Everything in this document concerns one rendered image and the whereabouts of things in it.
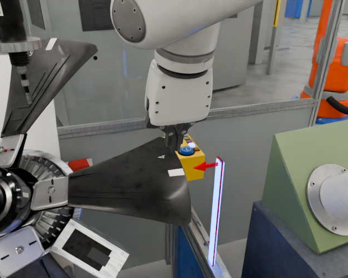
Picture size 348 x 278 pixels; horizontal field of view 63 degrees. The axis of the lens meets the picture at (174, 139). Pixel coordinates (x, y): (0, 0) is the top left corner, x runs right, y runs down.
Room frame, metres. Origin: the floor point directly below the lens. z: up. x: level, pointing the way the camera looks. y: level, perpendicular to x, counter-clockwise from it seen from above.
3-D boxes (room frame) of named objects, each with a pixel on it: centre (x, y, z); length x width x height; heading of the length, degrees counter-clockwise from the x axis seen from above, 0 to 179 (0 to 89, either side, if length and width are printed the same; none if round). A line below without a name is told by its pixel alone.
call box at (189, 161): (0.82, -0.03, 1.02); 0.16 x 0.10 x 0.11; 17
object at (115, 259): (0.47, 0.19, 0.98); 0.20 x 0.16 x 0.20; 17
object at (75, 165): (1.01, 0.40, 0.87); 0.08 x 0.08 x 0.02; 25
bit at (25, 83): (0.43, 0.23, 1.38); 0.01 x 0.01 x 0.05
